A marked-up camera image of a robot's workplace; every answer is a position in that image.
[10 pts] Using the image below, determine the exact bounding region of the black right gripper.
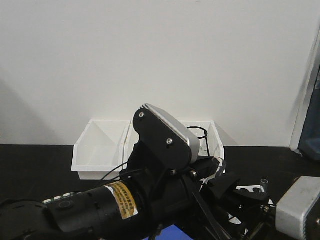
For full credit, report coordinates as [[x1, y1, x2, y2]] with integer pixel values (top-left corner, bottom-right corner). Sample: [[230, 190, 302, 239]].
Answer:
[[224, 188, 277, 240]]

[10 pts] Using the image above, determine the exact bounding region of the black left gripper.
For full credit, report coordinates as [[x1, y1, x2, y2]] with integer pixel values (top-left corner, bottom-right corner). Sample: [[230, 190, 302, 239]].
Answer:
[[122, 142, 233, 240]]

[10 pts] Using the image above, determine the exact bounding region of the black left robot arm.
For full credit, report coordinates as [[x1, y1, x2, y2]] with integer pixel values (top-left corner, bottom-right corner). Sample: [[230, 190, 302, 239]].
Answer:
[[0, 142, 230, 240]]

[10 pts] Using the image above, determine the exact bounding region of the white test tube rack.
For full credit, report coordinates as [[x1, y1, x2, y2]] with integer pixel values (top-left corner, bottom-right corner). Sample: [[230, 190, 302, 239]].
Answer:
[[228, 185, 276, 225]]

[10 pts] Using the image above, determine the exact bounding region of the clear test tube in rack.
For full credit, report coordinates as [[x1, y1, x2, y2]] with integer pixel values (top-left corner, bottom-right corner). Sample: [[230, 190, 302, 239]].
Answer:
[[259, 178, 269, 193]]

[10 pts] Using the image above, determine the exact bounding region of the grey pegboard drying rack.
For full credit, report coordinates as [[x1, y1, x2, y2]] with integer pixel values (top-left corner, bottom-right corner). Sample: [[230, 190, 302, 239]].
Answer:
[[298, 73, 320, 162]]

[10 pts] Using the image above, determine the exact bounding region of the blue plastic tray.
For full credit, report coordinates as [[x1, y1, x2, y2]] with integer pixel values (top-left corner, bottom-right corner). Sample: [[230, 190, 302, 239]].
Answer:
[[155, 225, 192, 240]]

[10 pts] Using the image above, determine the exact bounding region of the right white storage bin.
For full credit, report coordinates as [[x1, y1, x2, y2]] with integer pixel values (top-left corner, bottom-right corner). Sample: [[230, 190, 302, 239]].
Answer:
[[181, 120, 225, 167]]

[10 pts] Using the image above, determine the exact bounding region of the white storage bin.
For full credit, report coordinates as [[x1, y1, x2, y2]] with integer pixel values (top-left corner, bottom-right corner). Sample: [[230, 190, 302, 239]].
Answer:
[[71, 119, 131, 180], [123, 120, 140, 162], [181, 120, 225, 167]]

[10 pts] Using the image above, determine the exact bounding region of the middle white storage bin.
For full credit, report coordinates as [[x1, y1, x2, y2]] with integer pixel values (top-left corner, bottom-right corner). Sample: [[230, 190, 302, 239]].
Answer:
[[123, 120, 140, 162]]

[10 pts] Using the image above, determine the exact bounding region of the left white storage bin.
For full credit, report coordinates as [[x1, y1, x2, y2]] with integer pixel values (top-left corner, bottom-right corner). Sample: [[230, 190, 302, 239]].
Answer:
[[71, 119, 131, 180]]

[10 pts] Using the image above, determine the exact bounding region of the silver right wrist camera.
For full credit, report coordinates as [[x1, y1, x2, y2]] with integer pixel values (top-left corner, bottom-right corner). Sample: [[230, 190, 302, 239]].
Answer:
[[275, 176, 320, 240]]

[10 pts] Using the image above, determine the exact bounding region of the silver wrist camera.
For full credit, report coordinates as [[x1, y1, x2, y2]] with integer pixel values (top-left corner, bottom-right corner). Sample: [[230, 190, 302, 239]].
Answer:
[[131, 103, 200, 171], [275, 176, 320, 240]]

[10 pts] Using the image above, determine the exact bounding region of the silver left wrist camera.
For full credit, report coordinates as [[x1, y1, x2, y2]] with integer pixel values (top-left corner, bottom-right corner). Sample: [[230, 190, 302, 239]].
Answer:
[[131, 103, 200, 171]]

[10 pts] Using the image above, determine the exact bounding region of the black wire tripod stand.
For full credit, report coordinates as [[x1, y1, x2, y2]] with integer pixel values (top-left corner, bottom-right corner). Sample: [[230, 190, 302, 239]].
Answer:
[[187, 126, 211, 156]]

